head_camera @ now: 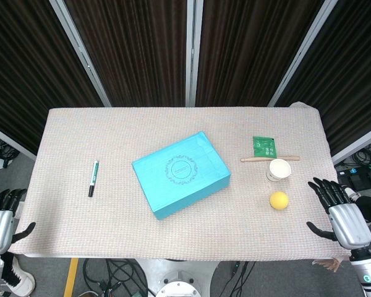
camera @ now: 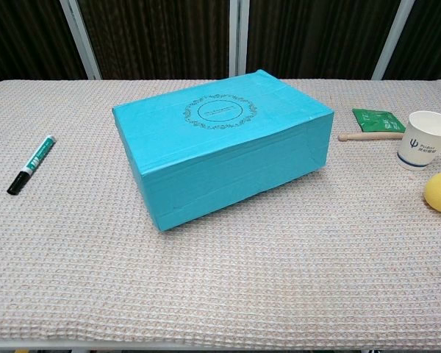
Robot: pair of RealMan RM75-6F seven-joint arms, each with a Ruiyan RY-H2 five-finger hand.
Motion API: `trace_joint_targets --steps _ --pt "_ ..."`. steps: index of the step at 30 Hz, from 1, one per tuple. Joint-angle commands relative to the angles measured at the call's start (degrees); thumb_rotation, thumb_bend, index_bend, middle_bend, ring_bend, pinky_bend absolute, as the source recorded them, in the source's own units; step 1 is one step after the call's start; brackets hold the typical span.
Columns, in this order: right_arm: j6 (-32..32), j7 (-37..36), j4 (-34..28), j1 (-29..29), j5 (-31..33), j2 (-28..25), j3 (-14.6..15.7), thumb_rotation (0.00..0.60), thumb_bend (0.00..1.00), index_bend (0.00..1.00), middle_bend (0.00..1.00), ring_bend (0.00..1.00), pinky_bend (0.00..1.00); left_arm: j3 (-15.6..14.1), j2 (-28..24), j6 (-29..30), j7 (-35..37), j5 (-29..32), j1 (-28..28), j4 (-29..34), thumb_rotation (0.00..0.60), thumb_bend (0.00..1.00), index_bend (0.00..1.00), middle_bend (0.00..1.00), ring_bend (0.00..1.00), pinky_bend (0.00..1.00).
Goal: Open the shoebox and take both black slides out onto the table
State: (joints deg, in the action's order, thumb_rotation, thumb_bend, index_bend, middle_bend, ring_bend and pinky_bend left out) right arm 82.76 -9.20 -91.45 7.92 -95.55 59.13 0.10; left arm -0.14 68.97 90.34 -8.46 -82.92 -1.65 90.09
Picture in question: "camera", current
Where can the light blue shoe box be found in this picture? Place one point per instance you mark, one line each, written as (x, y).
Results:
(213, 154)

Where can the beige woven tablecloth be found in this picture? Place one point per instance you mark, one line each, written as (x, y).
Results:
(220, 276)

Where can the wooden stick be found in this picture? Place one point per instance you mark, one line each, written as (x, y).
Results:
(367, 137)

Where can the dark ribbed partition panel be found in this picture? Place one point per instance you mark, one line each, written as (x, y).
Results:
(316, 36)
(433, 36)
(150, 36)
(22, 36)

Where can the green sachet packet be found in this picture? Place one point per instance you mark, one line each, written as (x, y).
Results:
(375, 119)

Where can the green whiteboard marker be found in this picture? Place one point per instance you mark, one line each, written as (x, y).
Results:
(36, 158)

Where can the white paper cup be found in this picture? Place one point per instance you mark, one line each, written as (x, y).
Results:
(419, 147)

